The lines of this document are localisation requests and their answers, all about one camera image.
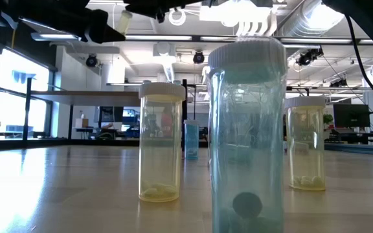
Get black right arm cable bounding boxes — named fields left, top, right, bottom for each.
left=344, top=14, right=373, bottom=111

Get small green potted plant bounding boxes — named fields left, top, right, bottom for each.
left=322, top=113, right=334, bottom=131

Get white finned ceiling fixture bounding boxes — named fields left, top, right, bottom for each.
left=199, top=0, right=278, bottom=37

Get black display screen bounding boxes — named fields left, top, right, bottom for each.
left=98, top=106, right=125, bottom=123

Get silver ventilation duct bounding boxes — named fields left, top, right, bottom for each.
left=278, top=0, right=346, bottom=37

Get black computer monitor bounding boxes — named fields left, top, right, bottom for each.
left=332, top=103, right=371, bottom=128

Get teal pill bottle white cap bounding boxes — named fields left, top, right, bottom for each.
left=207, top=36, right=288, bottom=233

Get black aluminium table frame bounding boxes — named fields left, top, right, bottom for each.
left=0, top=137, right=373, bottom=157

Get white ring ceiling fixture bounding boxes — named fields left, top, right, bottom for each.
left=168, top=8, right=187, bottom=27

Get ceiling strip light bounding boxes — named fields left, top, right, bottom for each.
left=30, top=32, right=373, bottom=45

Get black track light cluster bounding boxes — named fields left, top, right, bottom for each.
left=295, top=47, right=324, bottom=67

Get clear pill bottle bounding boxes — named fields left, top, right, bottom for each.
left=114, top=9, right=133, bottom=36

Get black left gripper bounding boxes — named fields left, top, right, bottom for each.
left=43, top=0, right=126, bottom=45

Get dark round tablet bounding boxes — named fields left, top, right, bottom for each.
left=232, top=192, right=264, bottom=219

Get wooden shelf black frame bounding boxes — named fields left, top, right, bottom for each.
left=22, top=76, right=188, bottom=152

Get yellow pill bottle white cap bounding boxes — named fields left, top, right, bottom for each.
left=138, top=82, right=187, bottom=204
left=284, top=96, right=327, bottom=192

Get black ceiling spotlight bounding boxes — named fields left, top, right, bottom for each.
left=192, top=50, right=205, bottom=65
left=85, top=53, right=98, bottom=68

